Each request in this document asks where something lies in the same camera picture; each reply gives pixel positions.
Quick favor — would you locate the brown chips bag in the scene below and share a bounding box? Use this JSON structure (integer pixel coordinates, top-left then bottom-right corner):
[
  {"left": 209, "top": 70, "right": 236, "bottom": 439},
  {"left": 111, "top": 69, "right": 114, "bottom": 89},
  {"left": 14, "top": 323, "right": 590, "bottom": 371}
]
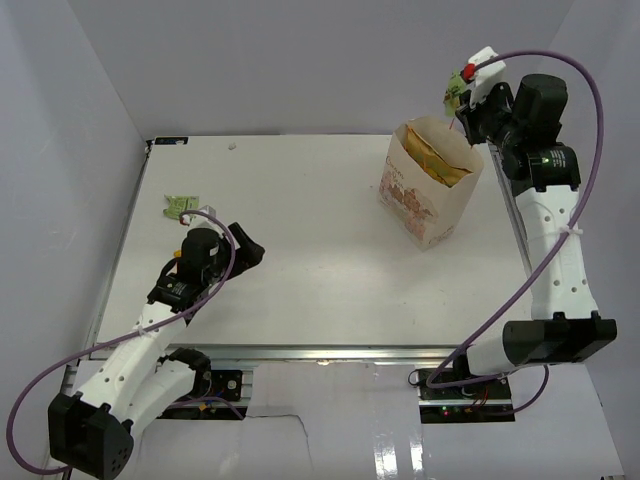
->
[{"left": 404, "top": 125, "right": 472, "bottom": 188}]

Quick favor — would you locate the beige paper bag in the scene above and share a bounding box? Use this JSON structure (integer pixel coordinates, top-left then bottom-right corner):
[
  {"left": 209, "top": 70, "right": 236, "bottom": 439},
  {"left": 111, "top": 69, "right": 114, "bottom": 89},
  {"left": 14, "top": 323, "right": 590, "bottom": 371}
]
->
[{"left": 379, "top": 116, "right": 484, "bottom": 250}]

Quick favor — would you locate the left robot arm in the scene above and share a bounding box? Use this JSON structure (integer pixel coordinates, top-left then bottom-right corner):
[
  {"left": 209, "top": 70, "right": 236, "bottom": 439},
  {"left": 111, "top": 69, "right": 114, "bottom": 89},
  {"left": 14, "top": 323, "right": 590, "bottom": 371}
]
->
[{"left": 48, "top": 222, "right": 265, "bottom": 479}]

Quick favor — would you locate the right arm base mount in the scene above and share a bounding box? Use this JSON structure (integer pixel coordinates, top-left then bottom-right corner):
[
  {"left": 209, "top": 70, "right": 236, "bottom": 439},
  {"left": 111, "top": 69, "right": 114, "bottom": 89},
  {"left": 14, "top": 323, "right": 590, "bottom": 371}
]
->
[{"left": 407, "top": 368, "right": 515, "bottom": 425}]

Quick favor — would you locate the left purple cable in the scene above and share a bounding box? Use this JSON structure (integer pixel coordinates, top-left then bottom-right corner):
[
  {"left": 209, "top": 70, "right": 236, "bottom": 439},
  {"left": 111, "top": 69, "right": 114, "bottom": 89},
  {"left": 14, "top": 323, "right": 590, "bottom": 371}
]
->
[{"left": 7, "top": 209, "right": 247, "bottom": 475}]

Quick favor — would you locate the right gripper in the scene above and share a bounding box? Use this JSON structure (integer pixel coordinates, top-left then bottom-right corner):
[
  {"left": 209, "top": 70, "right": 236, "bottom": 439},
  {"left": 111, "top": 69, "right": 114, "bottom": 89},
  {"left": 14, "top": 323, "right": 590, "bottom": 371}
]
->
[{"left": 456, "top": 81, "right": 523, "bottom": 152}]

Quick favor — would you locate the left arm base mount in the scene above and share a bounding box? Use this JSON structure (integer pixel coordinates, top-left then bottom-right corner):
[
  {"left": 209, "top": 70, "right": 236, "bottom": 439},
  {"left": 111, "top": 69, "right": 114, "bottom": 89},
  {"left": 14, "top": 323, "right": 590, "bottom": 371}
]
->
[{"left": 161, "top": 348, "right": 244, "bottom": 409}]

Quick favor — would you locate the light green snack packet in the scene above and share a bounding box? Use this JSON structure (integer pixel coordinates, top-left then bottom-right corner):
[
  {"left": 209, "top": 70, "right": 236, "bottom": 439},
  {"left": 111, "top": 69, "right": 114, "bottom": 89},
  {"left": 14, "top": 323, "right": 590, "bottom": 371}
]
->
[{"left": 163, "top": 195, "right": 199, "bottom": 221}]

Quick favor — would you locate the purple cable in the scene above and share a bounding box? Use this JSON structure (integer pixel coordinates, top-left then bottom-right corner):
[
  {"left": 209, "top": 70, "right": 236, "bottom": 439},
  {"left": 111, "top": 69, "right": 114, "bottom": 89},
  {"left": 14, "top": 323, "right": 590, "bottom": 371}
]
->
[
  {"left": 7, "top": 209, "right": 247, "bottom": 475},
  {"left": 424, "top": 48, "right": 602, "bottom": 416}
]

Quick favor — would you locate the blue label sticker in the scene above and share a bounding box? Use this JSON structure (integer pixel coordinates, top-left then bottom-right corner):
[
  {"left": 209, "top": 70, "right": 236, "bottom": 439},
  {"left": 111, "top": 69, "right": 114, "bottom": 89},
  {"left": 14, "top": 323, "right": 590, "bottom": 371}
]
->
[{"left": 154, "top": 137, "right": 189, "bottom": 146}]

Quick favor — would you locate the aluminium table frame rail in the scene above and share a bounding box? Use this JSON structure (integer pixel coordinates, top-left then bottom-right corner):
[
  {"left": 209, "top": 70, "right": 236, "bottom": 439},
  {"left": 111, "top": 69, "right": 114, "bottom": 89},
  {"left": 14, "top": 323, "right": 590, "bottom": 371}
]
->
[{"left": 96, "top": 135, "right": 525, "bottom": 362}]

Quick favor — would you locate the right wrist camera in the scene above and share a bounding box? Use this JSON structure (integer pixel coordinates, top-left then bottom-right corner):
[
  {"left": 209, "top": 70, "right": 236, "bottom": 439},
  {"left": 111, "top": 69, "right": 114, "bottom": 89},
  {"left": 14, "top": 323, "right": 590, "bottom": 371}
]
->
[{"left": 463, "top": 46, "right": 506, "bottom": 108}]

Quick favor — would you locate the green triangular snack packet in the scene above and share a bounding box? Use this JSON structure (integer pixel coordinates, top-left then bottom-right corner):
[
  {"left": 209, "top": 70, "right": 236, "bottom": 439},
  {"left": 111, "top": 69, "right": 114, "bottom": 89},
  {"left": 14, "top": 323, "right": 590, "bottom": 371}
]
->
[{"left": 443, "top": 71, "right": 473, "bottom": 118}]

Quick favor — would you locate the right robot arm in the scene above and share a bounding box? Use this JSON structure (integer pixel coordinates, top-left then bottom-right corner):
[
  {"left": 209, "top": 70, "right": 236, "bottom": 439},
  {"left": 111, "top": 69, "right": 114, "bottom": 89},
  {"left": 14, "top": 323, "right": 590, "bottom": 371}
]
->
[{"left": 451, "top": 74, "right": 617, "bottom": 399}]

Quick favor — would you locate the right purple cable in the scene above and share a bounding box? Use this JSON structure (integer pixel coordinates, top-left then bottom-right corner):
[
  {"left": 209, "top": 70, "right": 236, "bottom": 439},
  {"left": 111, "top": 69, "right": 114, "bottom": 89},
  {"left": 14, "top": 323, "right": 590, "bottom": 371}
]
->
[{"left": 424, "top": 48, "right": 602, "bottom": 416}]

